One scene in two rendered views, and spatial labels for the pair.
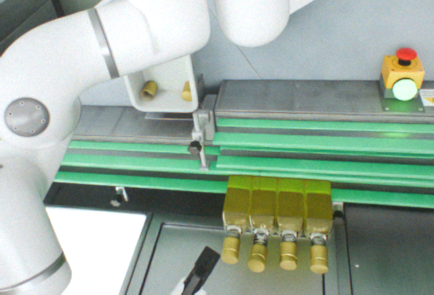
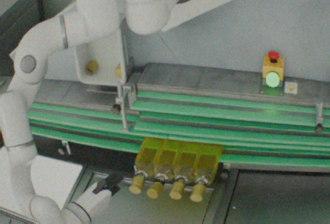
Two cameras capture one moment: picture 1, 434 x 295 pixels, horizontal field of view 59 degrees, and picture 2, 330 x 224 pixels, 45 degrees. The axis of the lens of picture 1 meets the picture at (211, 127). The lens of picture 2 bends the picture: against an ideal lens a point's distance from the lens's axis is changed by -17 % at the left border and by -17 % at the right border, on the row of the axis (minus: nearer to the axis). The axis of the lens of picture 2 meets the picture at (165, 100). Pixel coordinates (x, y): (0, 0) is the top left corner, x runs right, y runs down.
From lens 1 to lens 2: 0.54 m
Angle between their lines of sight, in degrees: 6
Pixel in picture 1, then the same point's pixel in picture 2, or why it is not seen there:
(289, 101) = (196, 81)
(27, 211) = (21, 112)
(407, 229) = (275, 186)
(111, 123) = (62, 93)
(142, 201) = (81, 158)
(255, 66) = (174, 53)
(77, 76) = (49, 46)
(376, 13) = (253, 25)
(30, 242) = (21, 127)
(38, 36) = (37, 28)
